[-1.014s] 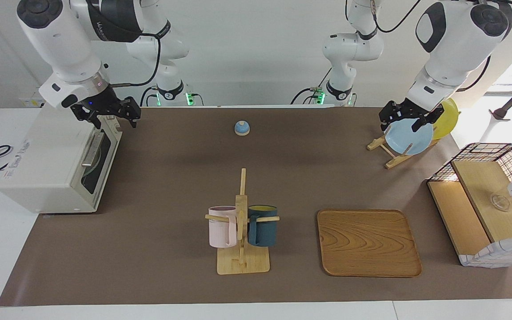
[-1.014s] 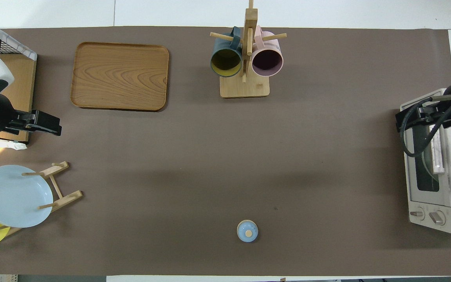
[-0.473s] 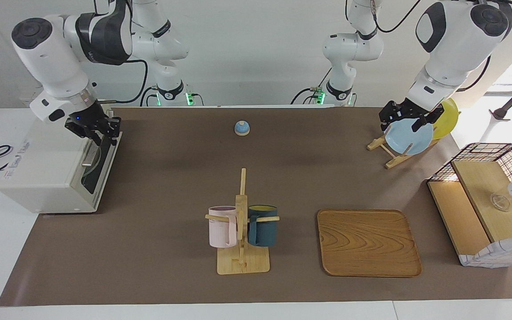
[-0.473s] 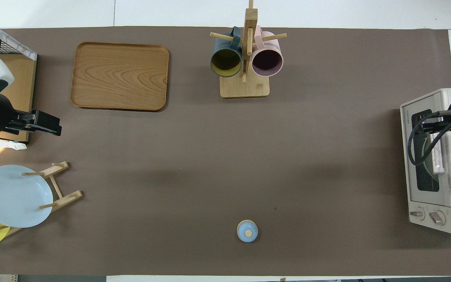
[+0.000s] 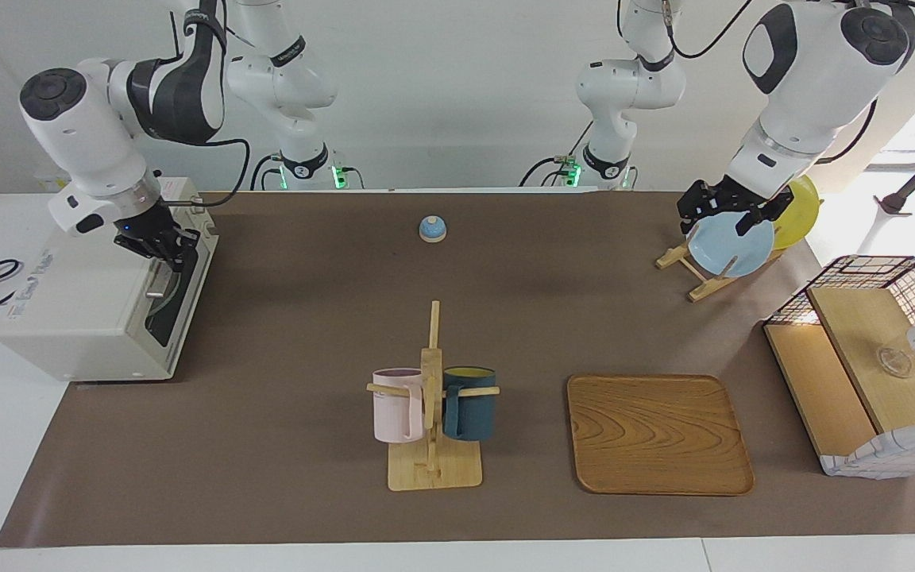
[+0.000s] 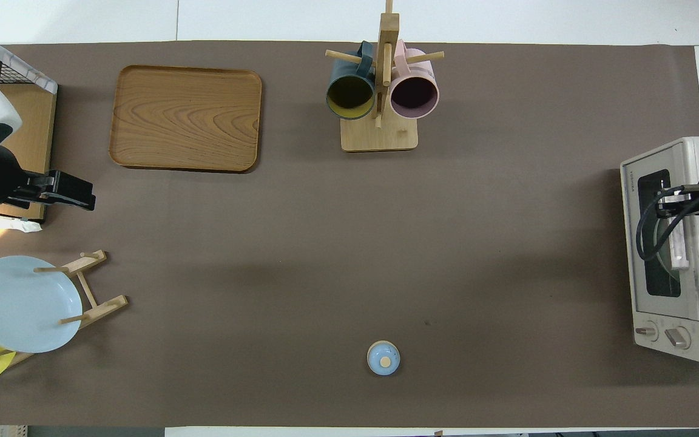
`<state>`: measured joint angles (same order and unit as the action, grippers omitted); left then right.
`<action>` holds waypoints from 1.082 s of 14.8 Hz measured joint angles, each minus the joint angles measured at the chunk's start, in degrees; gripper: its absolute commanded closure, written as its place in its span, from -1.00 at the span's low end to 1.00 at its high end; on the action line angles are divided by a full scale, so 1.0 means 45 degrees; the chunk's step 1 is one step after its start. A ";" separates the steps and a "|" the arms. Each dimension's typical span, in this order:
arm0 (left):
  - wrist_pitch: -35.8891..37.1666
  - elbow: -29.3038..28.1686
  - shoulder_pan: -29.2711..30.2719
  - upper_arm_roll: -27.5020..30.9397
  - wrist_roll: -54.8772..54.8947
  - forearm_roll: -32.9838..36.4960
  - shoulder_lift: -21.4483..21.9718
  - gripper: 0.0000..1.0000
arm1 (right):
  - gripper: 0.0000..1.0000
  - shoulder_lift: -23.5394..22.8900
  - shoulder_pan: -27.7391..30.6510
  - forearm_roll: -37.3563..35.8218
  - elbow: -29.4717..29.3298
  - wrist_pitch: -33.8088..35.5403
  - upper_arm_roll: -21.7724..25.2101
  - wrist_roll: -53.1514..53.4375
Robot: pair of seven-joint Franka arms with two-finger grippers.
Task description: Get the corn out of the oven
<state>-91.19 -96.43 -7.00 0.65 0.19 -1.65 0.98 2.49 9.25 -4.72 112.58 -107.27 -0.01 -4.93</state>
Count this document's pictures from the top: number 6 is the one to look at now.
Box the glass oven door with handle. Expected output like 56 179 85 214
621 141 699 323

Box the wooden plate rack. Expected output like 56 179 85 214
0 249 129 368

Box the light blue plate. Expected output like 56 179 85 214
0 255 84 354

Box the wooden serving tray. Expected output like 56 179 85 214
109 65 263 173

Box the pink mug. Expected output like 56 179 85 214
389 39 441 120

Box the brown table mat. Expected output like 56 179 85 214
0 41 699 429

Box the dark blue mug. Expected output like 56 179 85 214
325 41 377 121

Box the wooden mug tree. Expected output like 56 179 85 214
325 0 445 152

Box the small blue call bell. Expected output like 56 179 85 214
366 340 401 376

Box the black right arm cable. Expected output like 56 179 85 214
636 185 690 263

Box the wire basket wooden shelf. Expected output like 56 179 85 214
0 24 59 232

